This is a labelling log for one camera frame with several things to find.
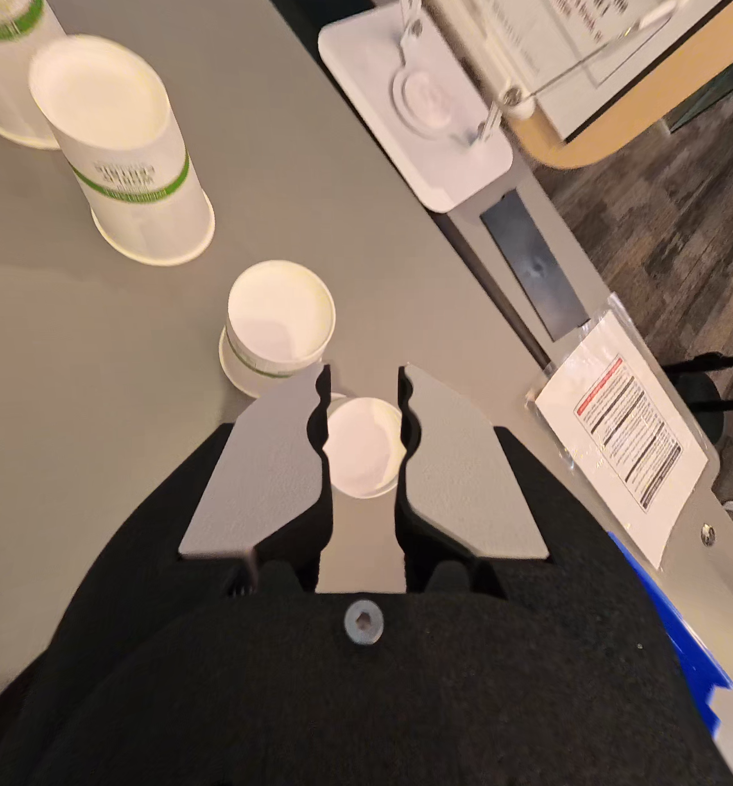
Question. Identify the white paper cup green band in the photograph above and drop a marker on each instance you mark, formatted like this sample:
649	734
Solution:
363	448
4	73
280	319
139	184

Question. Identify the black table slot cover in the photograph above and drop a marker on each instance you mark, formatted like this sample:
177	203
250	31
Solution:
532	264

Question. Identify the wooden document stand white base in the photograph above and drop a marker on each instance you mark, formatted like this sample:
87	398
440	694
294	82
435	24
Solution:
366	80

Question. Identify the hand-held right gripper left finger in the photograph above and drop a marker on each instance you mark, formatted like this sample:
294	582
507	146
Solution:
262	466

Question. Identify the blue plastic bin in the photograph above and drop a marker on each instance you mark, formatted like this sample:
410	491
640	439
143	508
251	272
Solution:
680	638

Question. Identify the printed sheet in plastic sleeve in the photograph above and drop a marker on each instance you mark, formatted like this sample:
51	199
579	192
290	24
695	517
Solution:
618	430

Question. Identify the black stand base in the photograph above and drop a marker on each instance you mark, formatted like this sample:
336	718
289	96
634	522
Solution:
701	399

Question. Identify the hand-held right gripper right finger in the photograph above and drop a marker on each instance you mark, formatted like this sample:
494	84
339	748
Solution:
465	473

